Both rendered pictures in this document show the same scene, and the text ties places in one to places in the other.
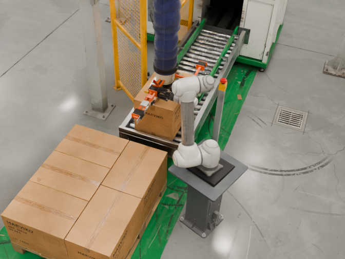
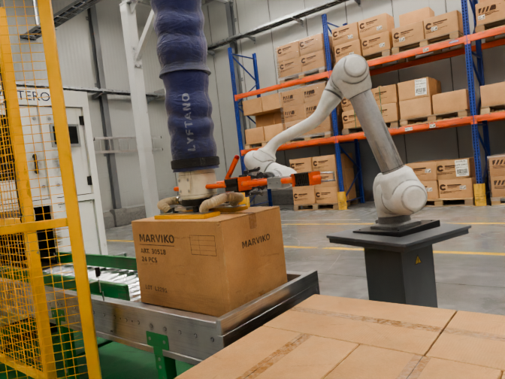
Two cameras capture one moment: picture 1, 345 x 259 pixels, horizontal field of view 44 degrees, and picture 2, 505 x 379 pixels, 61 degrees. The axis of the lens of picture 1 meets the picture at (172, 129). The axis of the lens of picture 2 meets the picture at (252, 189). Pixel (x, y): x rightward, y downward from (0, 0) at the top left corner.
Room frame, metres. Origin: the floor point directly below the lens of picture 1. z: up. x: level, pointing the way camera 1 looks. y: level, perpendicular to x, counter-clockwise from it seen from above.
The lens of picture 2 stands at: (2.42, 1.89, 1.14)
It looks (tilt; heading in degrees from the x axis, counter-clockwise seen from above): 3 degrees down; 289
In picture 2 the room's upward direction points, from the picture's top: 6 degrees counter-clockwise
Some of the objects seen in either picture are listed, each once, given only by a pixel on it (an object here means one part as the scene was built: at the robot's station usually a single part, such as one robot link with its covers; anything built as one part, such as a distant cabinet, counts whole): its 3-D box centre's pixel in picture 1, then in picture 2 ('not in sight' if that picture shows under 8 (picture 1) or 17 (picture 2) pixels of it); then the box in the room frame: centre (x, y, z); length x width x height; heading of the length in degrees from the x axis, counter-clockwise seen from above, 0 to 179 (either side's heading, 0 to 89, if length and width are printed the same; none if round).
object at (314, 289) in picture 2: (151, 146); (277, 321); (2.97, 0.20, 0.48); 0.70 x 0.03 x 0.15; 71
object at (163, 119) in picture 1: (165, 103); (208, 255); (3.31, 0.08, 0.75); 0.60 x 0.40 x 0.40; 160
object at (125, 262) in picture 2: (223, 60); (119, 260); (4.32, -0.56, 0.60); 1.60 x 0.10 x 0.09; 161
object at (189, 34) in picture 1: (165, 71); (65, 307); (4.18, 0.11, 0.50); 2.31 x 0.05 x 0.19; 161
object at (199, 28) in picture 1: (180, 50); (43, 281); (4.50, -0.06, 0.60); 1.60 x 0.10 x 0.09; 161
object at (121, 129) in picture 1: (151, 138); (274, 297); (2.97, 0.20, 0.58); 0.70 x 0.03 x 0.06; 71
